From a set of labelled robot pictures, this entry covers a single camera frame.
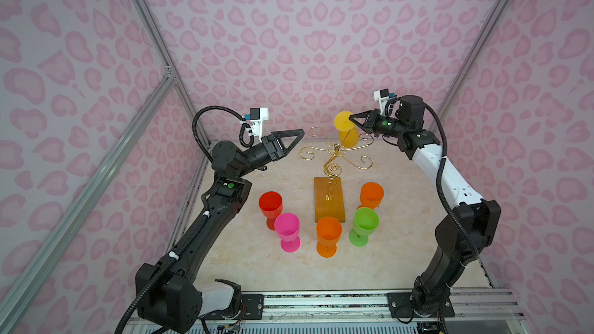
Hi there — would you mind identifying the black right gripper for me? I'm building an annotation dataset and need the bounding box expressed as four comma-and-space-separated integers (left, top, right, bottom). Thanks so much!
350, 110, 408, 139

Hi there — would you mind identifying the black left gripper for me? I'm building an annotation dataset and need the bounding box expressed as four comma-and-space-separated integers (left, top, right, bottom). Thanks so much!
236, 132, 302, 182

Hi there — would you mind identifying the yellow wine glass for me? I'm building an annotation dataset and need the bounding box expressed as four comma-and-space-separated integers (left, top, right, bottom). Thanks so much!
334, 111, 360, 148

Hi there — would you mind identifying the orange wine glass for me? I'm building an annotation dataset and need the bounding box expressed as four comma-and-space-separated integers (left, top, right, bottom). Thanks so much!
357, 182, 385, 210
316, 216, 343, 258

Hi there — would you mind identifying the red wine glass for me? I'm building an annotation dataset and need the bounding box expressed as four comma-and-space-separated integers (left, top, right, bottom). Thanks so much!
258, 191, 283, 230

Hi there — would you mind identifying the pink wine glass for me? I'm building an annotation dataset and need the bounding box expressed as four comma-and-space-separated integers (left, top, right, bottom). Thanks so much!
275, 213, 301, 253

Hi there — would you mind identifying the green wine glass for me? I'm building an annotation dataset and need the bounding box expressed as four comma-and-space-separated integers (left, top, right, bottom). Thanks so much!
348, 207, 380, 247

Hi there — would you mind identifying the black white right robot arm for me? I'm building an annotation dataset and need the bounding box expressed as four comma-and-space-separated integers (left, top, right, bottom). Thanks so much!
349, 95, 501, 317

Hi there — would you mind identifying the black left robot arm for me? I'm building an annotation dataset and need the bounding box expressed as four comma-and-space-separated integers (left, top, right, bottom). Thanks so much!
115, 129, 305, 333

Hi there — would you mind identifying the amber wooden rack base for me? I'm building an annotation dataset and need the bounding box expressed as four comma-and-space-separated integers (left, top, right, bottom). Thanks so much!
313, 177, 346, 223

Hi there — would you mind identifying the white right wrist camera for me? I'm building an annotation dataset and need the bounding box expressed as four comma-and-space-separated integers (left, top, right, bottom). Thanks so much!
374, 89, 398, 118

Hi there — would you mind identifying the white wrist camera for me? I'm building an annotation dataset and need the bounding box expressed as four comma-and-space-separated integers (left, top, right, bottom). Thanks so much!
241, 108, 269, 137
374, 89, 398, 118

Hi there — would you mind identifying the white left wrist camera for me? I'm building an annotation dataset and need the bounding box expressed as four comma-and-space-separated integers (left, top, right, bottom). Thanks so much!
241, 108, 269, 137

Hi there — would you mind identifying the gold wire glass rack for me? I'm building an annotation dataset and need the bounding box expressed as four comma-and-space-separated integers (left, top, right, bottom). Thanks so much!
299, 126, 374, 177

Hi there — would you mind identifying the aluminium floor edge rail left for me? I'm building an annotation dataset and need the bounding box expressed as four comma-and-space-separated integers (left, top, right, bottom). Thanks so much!
157, 153, 210, 264

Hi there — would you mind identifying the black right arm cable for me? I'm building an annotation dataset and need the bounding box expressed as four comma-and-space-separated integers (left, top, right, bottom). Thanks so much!
384, 99, 481, 263

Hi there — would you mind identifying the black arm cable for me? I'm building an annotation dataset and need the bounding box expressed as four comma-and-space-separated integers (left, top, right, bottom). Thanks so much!
384, 99, 481, 263
113, 105, 256, 334

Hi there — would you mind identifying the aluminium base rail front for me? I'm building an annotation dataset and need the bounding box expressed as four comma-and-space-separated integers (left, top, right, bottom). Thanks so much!
124, 287, 532, 334

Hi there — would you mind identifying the aluminium corner frame post right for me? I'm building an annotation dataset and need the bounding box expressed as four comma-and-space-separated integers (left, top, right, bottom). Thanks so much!
437, 0, 513, 122

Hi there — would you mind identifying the aluminium corner frame post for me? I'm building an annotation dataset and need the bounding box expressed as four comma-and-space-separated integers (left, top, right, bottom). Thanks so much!
437, 0, 513, 122
131, 0, 197, 120

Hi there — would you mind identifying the aluminium corner frame post left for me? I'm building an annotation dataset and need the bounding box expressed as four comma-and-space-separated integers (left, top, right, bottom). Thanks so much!
131, 0, 197, 120

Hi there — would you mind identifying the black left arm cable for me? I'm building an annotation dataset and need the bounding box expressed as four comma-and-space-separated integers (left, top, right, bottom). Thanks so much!
113, 105, 256, 334

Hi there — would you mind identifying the aluminium diagonal frame bar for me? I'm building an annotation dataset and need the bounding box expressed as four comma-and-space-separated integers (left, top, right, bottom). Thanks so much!
1, 74, 178, 333

